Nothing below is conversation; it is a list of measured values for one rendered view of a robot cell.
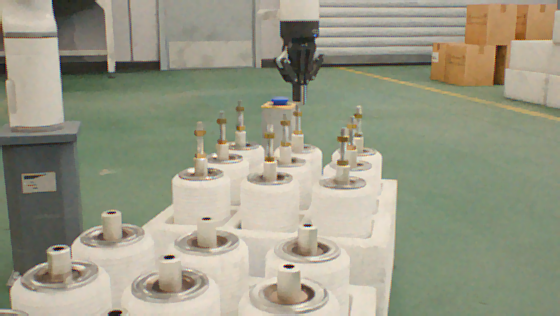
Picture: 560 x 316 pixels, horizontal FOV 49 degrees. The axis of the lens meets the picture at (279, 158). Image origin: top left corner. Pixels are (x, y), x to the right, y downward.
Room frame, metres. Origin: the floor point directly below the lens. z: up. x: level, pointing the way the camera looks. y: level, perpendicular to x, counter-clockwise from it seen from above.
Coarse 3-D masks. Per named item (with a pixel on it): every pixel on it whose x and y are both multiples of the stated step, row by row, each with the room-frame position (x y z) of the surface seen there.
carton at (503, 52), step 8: (496, 48) 4.81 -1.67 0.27; (504, 48) 4.71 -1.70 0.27; (496, 56) 4.80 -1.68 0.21; (504, 56) 4.70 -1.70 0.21; (496, 64) 4.79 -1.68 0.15; (504, 64) 4.69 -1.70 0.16; (496, 72) 4.78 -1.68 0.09; (504, 72) 4.68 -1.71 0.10; (496, 80) 4.77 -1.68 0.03; (504, 80) 4.68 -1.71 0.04
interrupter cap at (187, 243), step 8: (192, 232) 0.70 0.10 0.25; (224, 232) 0.71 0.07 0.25; (176, 240) 0.68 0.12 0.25; (184, 240) 0.68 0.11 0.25; (192, 240) 0.68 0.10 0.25; (224, 240) 0.68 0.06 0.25; (232, 240) 0.68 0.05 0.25; (176, 248) 0.66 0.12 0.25; (184, 248) 0.65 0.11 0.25; (192, 248) 0.65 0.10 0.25; (200, 248) 0.65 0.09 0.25; (208, 248) 0.65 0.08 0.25; (216, 248) 0.65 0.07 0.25; (224, 248) 0.65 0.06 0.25; (232, 248) 0.66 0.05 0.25
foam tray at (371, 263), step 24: (384, 192) 1.13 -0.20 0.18; (168, 216) 0.99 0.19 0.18; (240, 216) 0.99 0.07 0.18; (384, 216) 0.99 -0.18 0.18; (168, 240) 0.93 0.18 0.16; (264, 240) 0.89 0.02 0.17; (336, 240) 0.88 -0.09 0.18; (360, 240) 0.88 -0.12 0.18; (384, 240) 0.88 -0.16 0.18; (264, 264) 0.89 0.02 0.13; (360, 264) 0.86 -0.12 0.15; (384, 264) 0.85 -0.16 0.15; (384, 288) 0.85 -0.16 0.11; (384, 312) 0.86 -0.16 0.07
